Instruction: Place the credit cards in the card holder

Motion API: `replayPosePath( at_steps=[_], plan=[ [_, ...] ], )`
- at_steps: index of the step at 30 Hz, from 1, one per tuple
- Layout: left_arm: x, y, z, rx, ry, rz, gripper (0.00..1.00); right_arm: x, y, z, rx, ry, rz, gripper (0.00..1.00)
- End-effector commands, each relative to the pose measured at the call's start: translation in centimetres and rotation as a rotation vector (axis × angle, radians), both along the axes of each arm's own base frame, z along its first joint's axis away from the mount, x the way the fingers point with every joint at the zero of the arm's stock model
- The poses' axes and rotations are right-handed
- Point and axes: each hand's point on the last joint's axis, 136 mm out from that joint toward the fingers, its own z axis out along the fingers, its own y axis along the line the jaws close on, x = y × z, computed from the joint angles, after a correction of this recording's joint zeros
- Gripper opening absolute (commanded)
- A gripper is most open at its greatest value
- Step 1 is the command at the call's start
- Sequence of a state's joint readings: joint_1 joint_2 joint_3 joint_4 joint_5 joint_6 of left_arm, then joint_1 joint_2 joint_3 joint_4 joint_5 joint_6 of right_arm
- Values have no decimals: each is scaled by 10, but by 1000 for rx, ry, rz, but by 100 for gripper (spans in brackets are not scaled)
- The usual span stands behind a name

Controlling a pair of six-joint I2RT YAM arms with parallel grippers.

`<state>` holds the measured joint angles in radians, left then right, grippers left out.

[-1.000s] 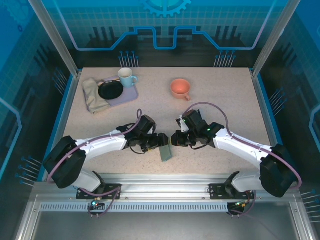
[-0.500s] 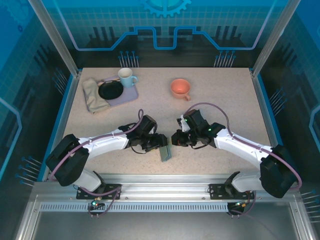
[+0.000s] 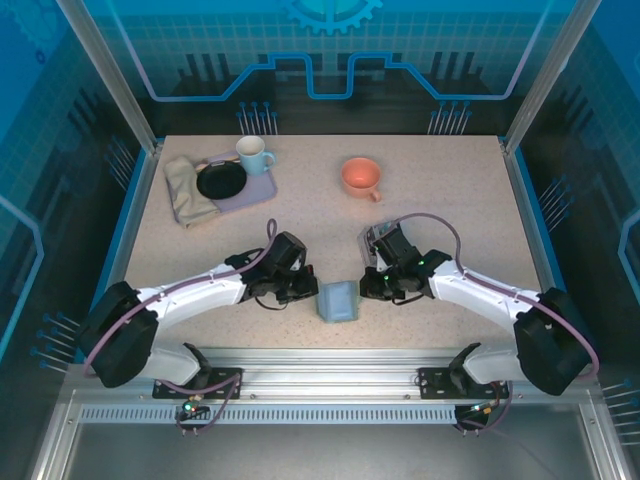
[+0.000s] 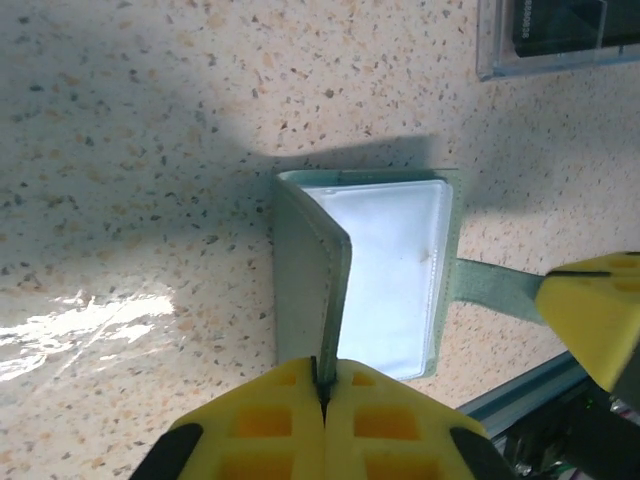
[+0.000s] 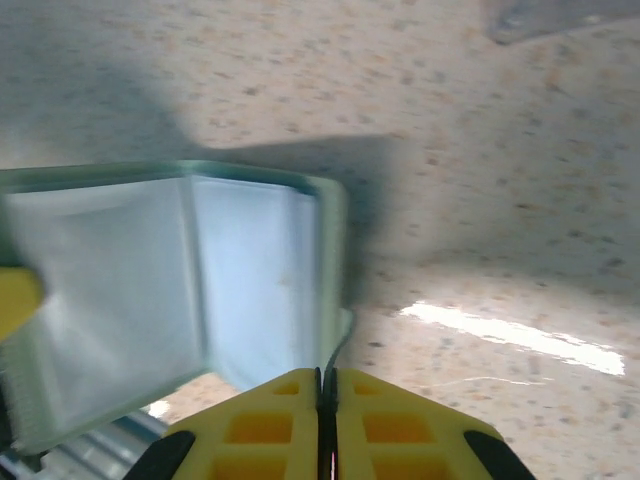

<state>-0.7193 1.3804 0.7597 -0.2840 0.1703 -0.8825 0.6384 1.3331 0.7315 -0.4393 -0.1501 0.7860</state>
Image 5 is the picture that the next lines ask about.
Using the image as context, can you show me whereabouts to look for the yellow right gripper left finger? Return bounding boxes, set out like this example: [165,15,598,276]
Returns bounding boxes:
[119,367,322,480]

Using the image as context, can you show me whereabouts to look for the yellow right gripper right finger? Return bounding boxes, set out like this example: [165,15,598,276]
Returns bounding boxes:
[324,367,537,480]

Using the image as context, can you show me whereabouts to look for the green card holder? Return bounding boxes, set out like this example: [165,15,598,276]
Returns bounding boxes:
[0,159,357,457]

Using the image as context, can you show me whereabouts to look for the aluminium front frame rail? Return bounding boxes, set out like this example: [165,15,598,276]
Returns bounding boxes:
[37,407,174,480]

